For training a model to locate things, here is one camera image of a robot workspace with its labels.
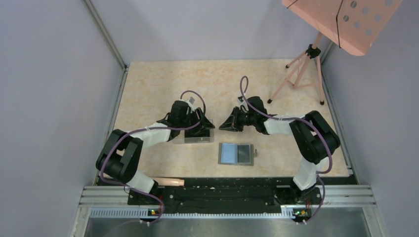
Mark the pink music stand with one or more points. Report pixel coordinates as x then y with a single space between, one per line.
352 25

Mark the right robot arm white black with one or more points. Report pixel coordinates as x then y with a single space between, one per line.
315 138

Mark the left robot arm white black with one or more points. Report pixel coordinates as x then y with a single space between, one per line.
120 155

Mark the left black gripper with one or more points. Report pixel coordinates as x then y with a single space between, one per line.
202 117

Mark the clear plastic card box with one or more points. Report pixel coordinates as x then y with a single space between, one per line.
182 140

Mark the black VIP credit card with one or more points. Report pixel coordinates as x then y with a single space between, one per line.
244 153

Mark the beige cylindrical handle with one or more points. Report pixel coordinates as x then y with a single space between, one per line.
174 182

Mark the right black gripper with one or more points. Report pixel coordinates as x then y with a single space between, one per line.
232 124

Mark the grey card holder wallet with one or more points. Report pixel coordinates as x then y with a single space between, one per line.
254 153

